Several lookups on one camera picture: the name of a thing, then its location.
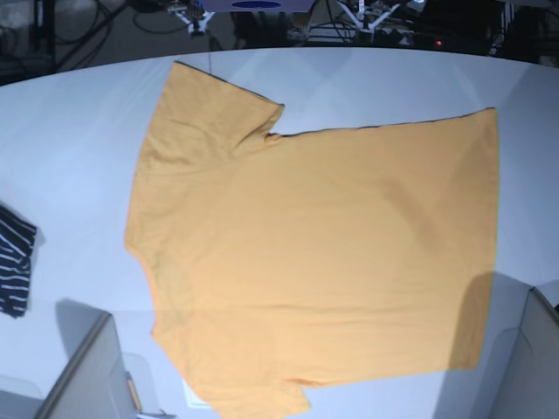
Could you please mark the orange yellow T-shirt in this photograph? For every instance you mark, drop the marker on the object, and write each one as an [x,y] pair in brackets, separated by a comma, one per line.
[282,263]

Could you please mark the white label plate on table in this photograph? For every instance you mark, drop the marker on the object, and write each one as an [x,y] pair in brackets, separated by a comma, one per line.
[193,401]

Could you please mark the grey bin left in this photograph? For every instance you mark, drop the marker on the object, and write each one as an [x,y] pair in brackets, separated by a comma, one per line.
[99,381]

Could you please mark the grey bin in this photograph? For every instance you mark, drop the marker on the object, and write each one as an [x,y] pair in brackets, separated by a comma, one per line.
[520,374]
[99,381]

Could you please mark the navy white striped garment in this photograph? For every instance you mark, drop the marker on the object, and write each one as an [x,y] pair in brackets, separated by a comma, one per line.
[17,245]

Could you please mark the grey bin right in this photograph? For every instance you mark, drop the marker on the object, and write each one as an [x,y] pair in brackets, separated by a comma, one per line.
[520,374]

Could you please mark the power strip with cables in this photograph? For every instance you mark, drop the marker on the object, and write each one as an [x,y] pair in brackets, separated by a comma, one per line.
[332,33]

